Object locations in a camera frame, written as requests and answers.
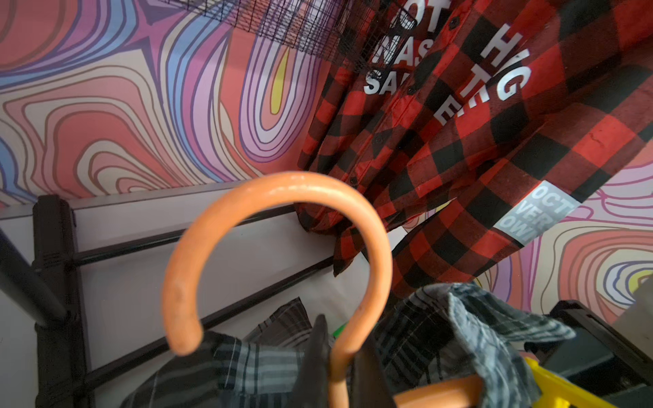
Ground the grey plaid long-sleeve shirt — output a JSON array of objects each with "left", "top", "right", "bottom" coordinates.
[{"left": 122, "top": 284, "right": 575, "bottom": 407}]

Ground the orange hanger with grey shirt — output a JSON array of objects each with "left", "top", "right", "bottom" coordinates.
[{"left": 161, "top": 171, "right": 483, "bottom": 408}]

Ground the green plastic basket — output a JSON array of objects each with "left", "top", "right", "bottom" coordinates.
[{"left": 333, "top": 323, "right": 347, "bottom": 338}]

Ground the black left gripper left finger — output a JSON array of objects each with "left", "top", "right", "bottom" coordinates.
[{"left": 287, "top": 314, "right": 331, "bottom": 408}]

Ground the black clothes rack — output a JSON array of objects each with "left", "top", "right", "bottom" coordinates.
[{"left": 1, "top": 189, "right": 338, "bottom": 407}]

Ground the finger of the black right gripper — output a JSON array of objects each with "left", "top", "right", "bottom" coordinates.
[{"left": 525, "top": 300, "right": 652, "bottom": 407}]

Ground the red plaid long-sleeve shirt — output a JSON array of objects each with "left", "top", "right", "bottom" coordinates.
[{"left": 299, "top": 1, "right": 652, "bottom": 303}]

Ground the rear black wire basket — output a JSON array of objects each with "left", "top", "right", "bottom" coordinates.
[{"left": 169, "top": 0, "right": 418, "bottom": 78}]

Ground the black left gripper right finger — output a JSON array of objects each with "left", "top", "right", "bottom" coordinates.
[{"left": 350, "top": 335, "right": 396, "bottom": 408}]

